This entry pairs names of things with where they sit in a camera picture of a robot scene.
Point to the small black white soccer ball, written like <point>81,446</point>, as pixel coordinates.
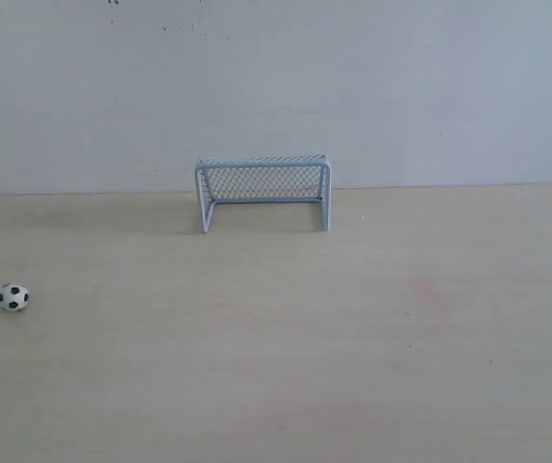
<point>14,298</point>

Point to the white miniature soccer goal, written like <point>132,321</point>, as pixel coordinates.
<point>283,179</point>

